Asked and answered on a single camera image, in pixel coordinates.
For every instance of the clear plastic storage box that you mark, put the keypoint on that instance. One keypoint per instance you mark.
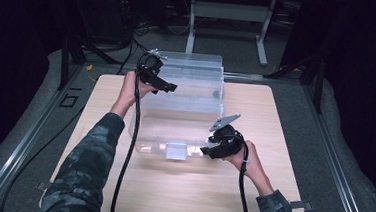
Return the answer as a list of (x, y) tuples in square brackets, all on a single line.
[(170, 131), (194, 79)]

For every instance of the person's left hand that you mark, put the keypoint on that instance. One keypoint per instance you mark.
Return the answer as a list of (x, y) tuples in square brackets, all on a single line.
[(128, 90)]

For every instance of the aluminium floor rail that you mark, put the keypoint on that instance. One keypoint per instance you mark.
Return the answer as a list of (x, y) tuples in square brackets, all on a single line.
[(336, 159), (19, 144)]

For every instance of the person's right hand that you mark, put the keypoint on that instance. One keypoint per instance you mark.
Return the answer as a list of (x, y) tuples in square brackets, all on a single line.
[(247, 160)]

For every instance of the black frame post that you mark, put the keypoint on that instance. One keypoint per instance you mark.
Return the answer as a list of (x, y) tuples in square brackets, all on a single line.
[(66, 60), (317, 85)]

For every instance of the white metal stand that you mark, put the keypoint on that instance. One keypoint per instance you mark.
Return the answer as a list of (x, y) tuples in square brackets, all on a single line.
[(229, 13)]

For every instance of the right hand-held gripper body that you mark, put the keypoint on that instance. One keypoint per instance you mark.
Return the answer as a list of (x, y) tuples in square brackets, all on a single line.
[(227, 140)]

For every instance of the grey table bracket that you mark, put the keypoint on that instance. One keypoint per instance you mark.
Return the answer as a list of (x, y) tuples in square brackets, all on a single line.
[(302, 205), (44, 186)]

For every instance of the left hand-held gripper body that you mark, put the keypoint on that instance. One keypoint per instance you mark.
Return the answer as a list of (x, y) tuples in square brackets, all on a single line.
[(150, 66)]

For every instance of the yellow tag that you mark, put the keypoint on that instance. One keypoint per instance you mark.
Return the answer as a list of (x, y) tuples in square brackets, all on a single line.
[(89, 68)]

